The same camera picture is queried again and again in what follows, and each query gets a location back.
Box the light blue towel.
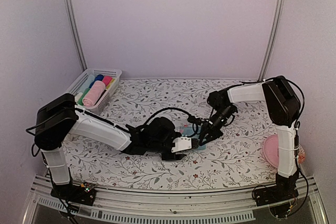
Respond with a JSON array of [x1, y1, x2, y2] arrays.
[[176, 125, 201, 139], [79, 74, 95, 92]]

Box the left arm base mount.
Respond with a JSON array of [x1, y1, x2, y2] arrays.
[[50, 180, 97, 206]]

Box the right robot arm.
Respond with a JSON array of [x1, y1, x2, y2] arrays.
[[199, 76, 305, 201]]

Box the yellow rolled towel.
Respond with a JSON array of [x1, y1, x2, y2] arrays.
[[107, 79, 115, 89]]

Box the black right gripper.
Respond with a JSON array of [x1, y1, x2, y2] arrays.
[[199, 105, 236, 146]]

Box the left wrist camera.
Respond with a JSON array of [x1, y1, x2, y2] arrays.
[[171, 136, 199, 153]]

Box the light blue rolled towel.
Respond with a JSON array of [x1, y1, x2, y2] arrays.
[[79, 74, 95, 92]]

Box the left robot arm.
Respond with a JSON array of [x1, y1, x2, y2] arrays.
[[25, 93, 192, 200]]

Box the green rolled towel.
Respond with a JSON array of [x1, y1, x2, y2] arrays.
[[75, 92, 83, 103]]

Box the front aluminium rail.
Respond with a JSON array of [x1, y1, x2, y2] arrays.
[[23, 176, 329, 223]]

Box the pink rolled towel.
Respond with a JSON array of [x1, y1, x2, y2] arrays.
[[102, 76, 113, 87]]

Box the left black cable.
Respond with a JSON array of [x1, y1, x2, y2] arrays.
[[141, 107, 199, 141]]

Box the pink plate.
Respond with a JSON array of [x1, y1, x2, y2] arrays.
[[263, 134, 279, 168]]

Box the red patterned bowl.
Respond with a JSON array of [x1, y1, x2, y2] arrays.
[[298, 145, 306, 164]]

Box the dark blue rolled towel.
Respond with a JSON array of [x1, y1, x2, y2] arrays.
[[94, 74, 104, 82]]

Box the floral tablecloth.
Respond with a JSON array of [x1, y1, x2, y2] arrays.
[[63, 79, 276, 190]]

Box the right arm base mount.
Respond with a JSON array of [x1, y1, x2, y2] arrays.
[[251, 185, 299, 206]]

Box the pink towel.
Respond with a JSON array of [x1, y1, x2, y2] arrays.
[[102, 76, 113, 87], [82, 81, 106, 107]]

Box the white plastic basket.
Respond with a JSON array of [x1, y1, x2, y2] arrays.
[[66, 69, 122, 115]]

